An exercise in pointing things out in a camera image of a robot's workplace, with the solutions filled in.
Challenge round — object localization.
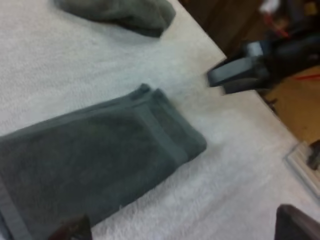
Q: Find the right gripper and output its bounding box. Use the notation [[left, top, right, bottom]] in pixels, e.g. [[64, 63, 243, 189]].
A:
[[206, 33, 320, 95]]

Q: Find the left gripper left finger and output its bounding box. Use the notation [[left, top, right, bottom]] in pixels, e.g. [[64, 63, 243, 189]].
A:
[[48, 214, 93, 240]]

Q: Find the folded grey-green towel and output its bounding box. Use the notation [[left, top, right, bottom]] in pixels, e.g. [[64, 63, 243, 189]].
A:
[[0, 83, 208, 240]]

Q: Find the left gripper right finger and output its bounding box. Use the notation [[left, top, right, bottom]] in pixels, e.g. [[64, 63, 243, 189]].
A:
[[274, 203, 320, 240]]

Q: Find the crumpled grey-green towel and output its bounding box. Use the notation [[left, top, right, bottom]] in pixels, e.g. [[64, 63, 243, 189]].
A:
[[53, 0, 177, 38]]

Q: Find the ribbed aluminium rail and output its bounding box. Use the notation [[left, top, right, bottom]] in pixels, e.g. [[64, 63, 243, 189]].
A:
[[283, 141, 320, 202]]

